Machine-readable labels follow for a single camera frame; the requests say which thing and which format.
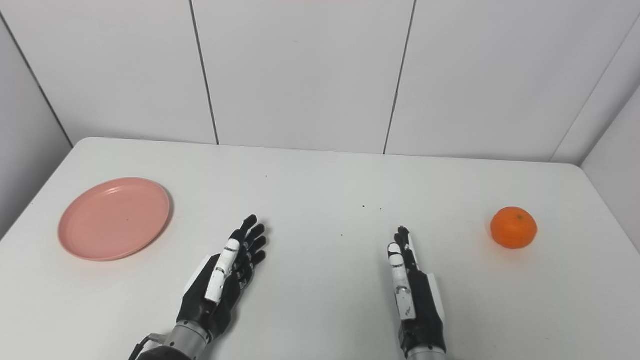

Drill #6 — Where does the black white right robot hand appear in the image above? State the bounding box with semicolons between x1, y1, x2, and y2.
386;226;447;357

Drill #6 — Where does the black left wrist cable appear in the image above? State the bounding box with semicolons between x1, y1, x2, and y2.
128;334;167;360

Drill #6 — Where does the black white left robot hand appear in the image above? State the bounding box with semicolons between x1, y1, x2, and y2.
176;214;268;343

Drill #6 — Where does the pink round plate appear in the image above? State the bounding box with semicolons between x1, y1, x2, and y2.
57;177;172;262

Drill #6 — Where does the orange fruit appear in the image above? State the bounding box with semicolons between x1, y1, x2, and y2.
490;206;539;250

